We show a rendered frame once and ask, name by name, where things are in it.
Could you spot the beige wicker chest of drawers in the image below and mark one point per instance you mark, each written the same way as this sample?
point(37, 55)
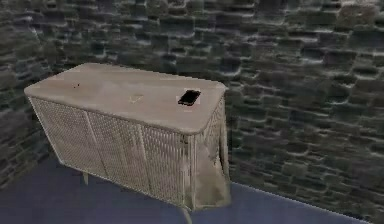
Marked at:
point(126, 100)

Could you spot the black flat phone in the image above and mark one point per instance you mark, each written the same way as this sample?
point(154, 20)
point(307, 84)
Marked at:
point(189, 97)

